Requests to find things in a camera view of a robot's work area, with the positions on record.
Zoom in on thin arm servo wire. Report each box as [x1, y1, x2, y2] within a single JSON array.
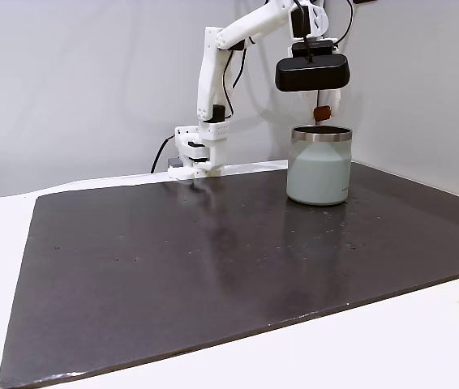
[[221, 38, 257, 119]]

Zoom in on black oval camera box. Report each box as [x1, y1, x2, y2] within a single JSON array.
[[274, 53, 351, 94]]

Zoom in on dark grey table mat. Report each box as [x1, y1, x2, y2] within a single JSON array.
[[0, 161, 459, 389]]

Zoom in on pale green steel-rimmed cup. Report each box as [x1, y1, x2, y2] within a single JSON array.
[[285, 125, 354, 207]]

